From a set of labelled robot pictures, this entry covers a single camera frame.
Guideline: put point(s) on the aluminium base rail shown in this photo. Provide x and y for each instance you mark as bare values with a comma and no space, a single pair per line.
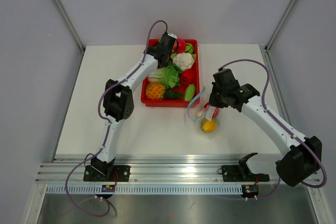
147,169

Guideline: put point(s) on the green cucumber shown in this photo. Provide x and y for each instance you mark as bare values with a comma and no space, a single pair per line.
189,92

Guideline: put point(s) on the white cauliflower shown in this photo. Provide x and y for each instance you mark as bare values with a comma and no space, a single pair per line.
183,61

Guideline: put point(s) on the red bell pepper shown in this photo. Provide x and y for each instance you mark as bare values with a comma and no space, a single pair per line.
187,77

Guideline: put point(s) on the red apple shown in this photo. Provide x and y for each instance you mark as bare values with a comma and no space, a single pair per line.
179,46

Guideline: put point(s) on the dark green round vegetable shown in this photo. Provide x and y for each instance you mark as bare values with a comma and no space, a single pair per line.
189,48

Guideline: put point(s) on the small pineapple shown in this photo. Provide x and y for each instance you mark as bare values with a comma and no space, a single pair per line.
157,91

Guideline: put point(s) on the right aluminium frame post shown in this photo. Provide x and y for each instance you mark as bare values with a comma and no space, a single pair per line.
281,23

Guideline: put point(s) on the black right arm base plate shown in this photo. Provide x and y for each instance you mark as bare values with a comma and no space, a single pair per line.
236,173

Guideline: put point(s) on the red plastic tray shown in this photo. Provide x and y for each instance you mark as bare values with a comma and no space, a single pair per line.
174,103

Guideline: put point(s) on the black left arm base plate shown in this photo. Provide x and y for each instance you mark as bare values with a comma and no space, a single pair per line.
115,173

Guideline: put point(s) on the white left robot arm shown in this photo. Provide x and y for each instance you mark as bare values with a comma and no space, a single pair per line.
117,100

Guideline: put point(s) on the left aluminium frame post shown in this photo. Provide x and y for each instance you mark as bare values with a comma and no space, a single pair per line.
69,24

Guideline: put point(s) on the garlic bulb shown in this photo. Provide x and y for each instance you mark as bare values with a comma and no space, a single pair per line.
202,111

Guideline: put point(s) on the aluminium frame post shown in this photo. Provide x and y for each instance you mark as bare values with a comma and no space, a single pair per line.
69,24
281,23

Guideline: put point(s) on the clear zip top bag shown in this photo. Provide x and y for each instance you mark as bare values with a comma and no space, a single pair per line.
196,104

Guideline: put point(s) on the white slotted cable duct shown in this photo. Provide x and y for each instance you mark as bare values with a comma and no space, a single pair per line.
146,189

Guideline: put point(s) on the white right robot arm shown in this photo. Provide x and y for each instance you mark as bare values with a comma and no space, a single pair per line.
299,156

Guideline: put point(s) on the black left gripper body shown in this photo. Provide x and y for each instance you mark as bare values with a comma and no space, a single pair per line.
168,54

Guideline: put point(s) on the green lettuce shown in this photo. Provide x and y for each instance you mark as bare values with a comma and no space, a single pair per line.
168,76

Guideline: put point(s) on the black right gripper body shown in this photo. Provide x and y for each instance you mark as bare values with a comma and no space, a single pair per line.
217,96

